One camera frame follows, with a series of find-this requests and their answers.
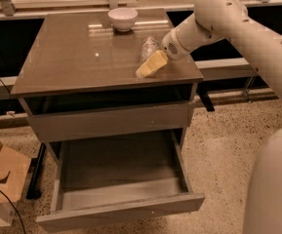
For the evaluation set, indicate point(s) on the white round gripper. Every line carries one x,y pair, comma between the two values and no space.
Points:
172,47

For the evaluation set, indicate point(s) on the clear plastic water bottle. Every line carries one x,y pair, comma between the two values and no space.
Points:
148,47

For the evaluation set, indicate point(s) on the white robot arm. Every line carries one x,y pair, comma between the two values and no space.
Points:
261,47

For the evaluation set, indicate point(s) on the grey drawer cabinet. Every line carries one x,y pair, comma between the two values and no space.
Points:
79,62

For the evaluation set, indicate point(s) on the closed grey upper drawer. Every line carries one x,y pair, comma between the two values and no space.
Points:
111,121

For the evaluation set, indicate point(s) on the open grey middle drawer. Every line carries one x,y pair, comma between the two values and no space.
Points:
112,179

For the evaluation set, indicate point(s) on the black right base leg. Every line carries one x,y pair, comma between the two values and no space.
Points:
203,94

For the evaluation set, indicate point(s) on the black base leg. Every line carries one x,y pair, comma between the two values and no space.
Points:
203,94
33,192

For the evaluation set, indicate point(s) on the white ceramic bowl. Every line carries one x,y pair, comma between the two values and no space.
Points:
122,19

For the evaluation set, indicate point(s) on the black left base leg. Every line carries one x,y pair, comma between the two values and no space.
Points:
33,192

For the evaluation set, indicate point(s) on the brown cardboard box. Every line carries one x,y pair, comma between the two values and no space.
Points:
14,167

